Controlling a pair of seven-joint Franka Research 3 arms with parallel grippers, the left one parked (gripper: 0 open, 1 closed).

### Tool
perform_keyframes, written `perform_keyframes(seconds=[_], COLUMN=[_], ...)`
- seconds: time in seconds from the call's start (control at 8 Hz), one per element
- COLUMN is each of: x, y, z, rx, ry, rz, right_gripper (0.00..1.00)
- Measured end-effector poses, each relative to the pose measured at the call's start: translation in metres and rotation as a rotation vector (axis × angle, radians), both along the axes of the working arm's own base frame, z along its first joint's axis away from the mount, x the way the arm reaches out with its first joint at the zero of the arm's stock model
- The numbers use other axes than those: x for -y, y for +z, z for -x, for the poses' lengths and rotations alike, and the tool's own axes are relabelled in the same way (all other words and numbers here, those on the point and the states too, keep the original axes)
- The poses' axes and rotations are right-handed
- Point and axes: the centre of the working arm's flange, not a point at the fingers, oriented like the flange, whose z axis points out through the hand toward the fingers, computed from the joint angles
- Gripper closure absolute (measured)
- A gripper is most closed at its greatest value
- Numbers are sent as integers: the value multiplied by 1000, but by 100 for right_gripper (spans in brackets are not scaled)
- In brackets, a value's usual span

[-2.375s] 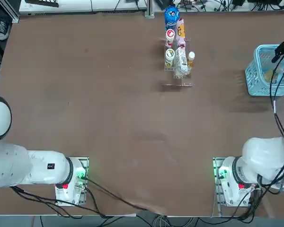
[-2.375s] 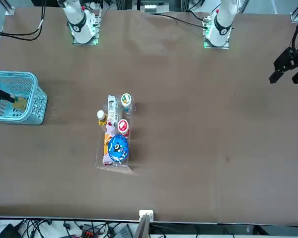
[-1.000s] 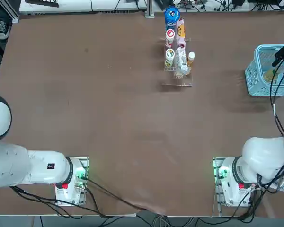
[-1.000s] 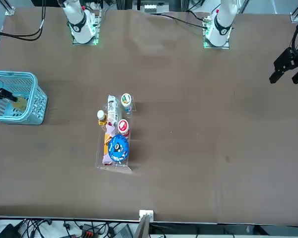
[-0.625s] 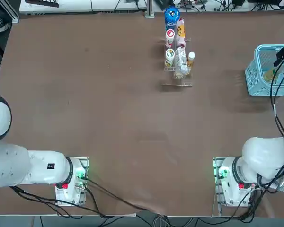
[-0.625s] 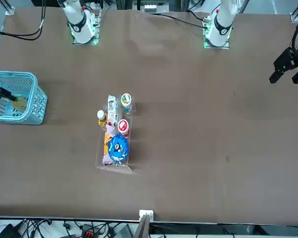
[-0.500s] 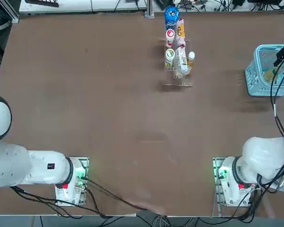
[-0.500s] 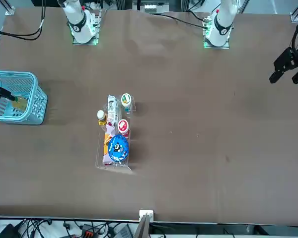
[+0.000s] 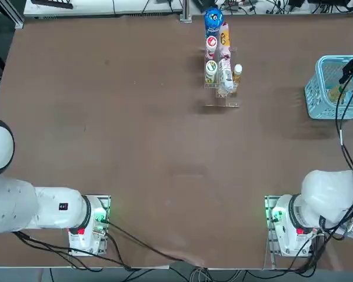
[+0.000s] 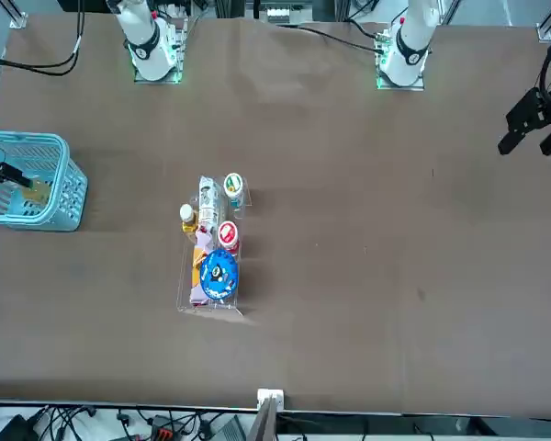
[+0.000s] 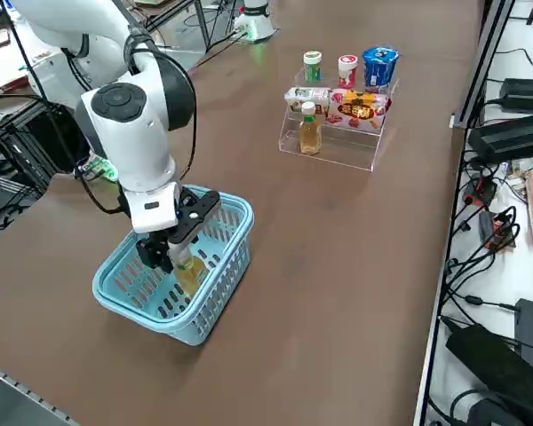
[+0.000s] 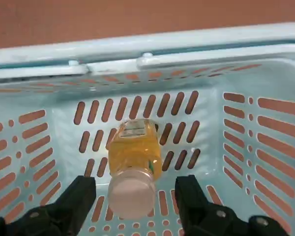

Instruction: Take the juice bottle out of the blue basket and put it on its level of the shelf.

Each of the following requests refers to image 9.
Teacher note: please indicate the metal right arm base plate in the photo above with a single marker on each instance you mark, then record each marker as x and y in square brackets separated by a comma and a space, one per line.
[269, 223]

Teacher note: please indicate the white bear biscuit packet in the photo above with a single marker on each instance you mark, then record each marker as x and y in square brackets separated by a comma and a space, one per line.
[226, 76]

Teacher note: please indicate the red and white canister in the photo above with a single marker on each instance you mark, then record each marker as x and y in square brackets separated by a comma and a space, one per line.
[211, 44]

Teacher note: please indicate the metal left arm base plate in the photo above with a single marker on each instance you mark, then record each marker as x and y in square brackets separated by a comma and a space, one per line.
[106, 202]

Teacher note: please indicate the pink strawberry snack packet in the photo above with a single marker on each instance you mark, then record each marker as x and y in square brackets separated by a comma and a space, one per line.
[224, 38]

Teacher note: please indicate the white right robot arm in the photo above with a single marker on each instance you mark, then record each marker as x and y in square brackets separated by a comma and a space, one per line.
[320, 194]

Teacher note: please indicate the black power strip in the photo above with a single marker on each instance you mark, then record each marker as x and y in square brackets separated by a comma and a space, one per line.
[53, 3]

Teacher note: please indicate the clear acrylic tiered shelf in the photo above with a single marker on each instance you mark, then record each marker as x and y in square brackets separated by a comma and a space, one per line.
[220, 98]

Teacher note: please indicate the light blue plastic basket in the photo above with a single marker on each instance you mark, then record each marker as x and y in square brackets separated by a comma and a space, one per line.
[319, 102]

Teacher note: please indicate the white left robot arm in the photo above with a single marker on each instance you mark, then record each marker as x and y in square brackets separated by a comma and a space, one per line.
[17, 202]

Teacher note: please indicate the blue snack cup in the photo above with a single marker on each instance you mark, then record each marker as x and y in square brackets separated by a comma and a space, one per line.
[213, 19]

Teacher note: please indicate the aluminium frame post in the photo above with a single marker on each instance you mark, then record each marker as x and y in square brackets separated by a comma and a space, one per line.
[186, 11]

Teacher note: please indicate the green and white canister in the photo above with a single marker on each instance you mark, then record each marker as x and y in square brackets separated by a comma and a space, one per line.
[211, 69]

